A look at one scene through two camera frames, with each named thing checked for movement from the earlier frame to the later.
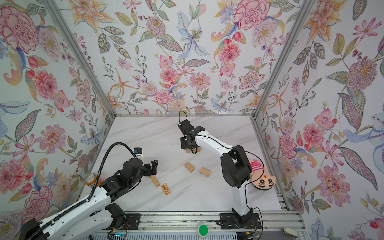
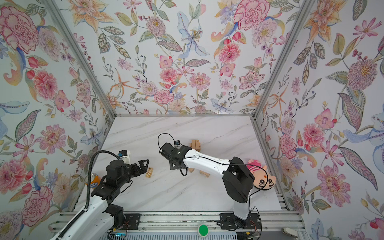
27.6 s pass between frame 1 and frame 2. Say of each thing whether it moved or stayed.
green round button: stayed
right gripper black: moved
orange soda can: stayed
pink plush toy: stayed
